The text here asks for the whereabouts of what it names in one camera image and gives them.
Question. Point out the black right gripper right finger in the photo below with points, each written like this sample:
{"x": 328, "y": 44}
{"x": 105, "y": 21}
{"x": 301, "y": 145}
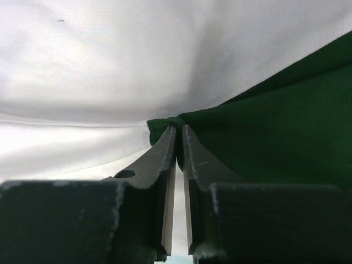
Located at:
{"x": 232, "y": 220}

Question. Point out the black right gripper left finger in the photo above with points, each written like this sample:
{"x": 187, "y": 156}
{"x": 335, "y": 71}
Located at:
{"x": 126, "y": 218}

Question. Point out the cream and green t-shirt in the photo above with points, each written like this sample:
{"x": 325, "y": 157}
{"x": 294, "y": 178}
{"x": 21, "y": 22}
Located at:
{"x": 89, "y": 86}

